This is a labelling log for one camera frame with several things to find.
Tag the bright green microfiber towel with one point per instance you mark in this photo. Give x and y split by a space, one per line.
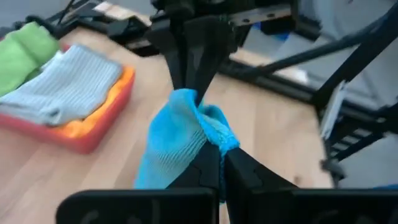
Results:
21 56

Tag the short white bar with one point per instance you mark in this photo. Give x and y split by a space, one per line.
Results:
332 109

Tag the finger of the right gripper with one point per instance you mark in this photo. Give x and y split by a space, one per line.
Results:
208 56
177 65

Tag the orange microfiber towel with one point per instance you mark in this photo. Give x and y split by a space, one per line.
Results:
102 109

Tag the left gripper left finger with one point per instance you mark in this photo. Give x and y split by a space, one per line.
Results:
202 174

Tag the blue microfiber towel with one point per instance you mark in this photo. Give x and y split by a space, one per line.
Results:
180 140

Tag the grey microfiber towel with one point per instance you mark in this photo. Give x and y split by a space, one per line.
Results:
62 87

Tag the black metal table frame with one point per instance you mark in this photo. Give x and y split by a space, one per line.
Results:
311 62

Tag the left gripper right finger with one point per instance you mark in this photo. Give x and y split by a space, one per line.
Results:
245 177

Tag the red plastic tray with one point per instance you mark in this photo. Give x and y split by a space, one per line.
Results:
77 140

